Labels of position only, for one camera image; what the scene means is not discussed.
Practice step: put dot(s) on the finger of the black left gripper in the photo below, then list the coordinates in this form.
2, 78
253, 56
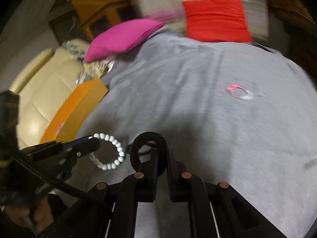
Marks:
74, 150
51, 148

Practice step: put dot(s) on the orange cardboard box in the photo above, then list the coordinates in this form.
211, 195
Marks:
73, 112

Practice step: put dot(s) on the wicker basket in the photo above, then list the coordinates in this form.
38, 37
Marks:
292, 29

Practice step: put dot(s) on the grey blanket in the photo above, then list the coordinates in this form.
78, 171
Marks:
229, 111

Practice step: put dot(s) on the floral patterned cloth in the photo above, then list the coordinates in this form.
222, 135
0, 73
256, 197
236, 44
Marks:
94, 70

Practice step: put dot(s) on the person's left hand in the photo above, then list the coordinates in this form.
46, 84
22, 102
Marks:
37, 219

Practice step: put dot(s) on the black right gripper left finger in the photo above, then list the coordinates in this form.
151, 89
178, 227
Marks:
119, 201

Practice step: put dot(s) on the magenta pillow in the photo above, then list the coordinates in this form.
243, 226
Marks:
121, 38

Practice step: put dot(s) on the striped cloth on sofa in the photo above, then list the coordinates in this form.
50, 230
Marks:
75, 51

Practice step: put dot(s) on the red pillow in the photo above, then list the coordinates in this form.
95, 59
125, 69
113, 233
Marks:
216, 21

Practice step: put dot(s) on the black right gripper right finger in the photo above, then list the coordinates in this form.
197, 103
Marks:
211, 213

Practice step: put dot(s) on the cream leather sofa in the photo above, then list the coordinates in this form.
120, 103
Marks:
43, 85

